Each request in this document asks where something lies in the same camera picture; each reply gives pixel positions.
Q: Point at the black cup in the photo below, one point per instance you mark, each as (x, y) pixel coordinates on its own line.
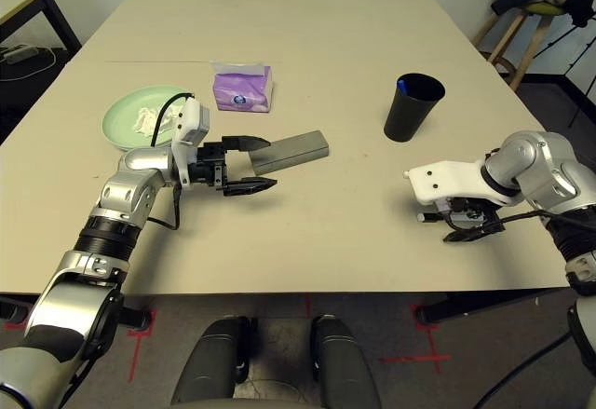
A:
(407, 118)

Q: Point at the white power adapter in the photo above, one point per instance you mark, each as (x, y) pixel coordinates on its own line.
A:
(19, 54)

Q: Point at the purple tissue pack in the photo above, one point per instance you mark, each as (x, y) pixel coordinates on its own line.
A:
(239, 92)

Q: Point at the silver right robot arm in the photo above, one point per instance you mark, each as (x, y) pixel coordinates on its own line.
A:
(540, 167)

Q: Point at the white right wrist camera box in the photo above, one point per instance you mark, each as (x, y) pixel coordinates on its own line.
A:
(451, 181)

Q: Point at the grey robot torso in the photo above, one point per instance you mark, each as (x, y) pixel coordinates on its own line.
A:
(272, 397)

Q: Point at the blue marker pen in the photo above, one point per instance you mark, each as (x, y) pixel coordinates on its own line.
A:
(402, 85)

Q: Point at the light green plate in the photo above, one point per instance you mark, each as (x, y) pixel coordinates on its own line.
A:
(121, 120)

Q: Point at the wooden stool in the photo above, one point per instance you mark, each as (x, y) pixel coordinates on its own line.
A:
(527, 50)

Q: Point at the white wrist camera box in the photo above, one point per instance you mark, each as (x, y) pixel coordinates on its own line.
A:
(191, 120)
(451, 181)

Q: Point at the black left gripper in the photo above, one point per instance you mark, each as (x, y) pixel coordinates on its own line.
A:
(209, 167)

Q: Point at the grey glasses case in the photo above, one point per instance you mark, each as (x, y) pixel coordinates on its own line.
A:
(293, 150)

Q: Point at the black tripod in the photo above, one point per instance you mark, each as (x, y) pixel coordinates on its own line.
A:
(554, 41)

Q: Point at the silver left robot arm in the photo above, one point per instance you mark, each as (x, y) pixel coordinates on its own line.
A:
(135, 176)

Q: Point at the white tissue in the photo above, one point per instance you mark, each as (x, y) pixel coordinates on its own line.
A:
(149, 120)

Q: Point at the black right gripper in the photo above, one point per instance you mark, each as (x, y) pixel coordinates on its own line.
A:
(468, 213)

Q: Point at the grey robot leg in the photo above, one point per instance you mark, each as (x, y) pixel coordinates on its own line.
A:
(209, 367)
(344, 367)

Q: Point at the grey right robot leg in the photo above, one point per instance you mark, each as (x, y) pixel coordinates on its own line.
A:
(344, 367)

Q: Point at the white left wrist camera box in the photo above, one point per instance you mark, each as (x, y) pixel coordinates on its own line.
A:
(191, 120)

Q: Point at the grey left robot leg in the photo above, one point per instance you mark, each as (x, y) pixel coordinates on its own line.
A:
(209, 367)

